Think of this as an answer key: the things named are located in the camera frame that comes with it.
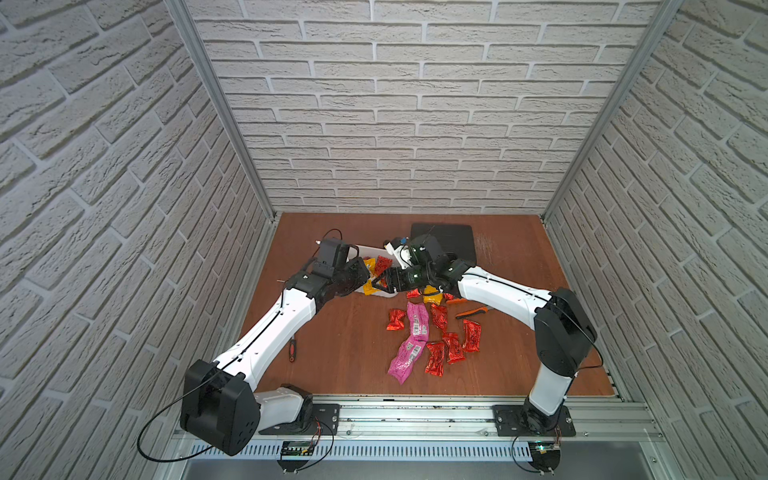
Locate yellow tea bag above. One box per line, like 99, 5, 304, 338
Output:
362, 256, 383, 296

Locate pink tea bag packet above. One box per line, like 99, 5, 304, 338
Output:
407, 303, 430, 342

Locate yellow tea bag packet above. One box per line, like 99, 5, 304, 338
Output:
422, 285, 443, 305

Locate red tea bag box front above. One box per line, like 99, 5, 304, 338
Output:
425, 341, 446, 377

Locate red tea bag box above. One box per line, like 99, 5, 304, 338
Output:
442, 332, 466, 364
425, 341, 446, 377

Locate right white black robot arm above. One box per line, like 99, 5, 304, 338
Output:
372, 234, 597, 435

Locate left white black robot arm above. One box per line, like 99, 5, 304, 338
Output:
179, 238, 370, 455

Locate red tea bag in box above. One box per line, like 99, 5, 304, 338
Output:
374, 256, 393, 277

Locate black plastic tool case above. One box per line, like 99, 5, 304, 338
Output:
410, 223, 477, 265

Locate left controller board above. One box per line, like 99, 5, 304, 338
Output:
277, 441, 316, 473

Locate controller board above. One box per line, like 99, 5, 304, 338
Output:
277, 441, 316, 473
528, 442, 561, 475

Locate right controller board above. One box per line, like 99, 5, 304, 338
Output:
528, 442, 561, 475

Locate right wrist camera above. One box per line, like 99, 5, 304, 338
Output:
384, 237, 418, 269

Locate orange handled pliers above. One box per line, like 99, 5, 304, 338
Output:
445, 298, 493, 319

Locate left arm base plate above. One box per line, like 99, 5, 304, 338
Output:
259, 403, 341, 437

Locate aluminium front rail frame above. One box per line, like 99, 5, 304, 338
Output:
161, 394, 667, 463

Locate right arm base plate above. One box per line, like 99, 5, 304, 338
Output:
491, 404, 576, 438

